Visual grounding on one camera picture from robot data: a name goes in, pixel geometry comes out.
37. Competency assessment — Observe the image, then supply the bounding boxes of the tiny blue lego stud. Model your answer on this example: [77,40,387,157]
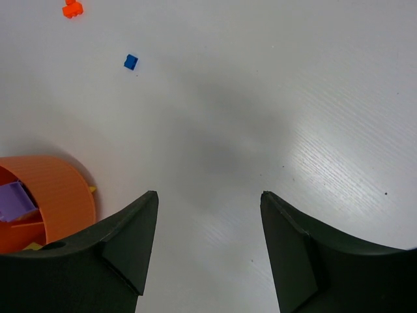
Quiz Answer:
[124,54,139,70]

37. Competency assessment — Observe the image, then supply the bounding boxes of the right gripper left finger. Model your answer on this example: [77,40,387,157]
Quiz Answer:
[1,191,159,312]

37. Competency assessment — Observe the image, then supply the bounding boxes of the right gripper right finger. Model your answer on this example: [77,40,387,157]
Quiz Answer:
[260,191,416,312]

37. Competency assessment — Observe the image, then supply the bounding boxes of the small orange lego piece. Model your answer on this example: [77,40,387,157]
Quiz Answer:
[62,0,83,19]

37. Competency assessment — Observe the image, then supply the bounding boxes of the lime green purple lego brick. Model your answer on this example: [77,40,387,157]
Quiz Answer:
[23,186,96,250]

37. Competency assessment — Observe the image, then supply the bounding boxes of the orange round divided container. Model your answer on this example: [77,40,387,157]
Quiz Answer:
[1,155,96,254]

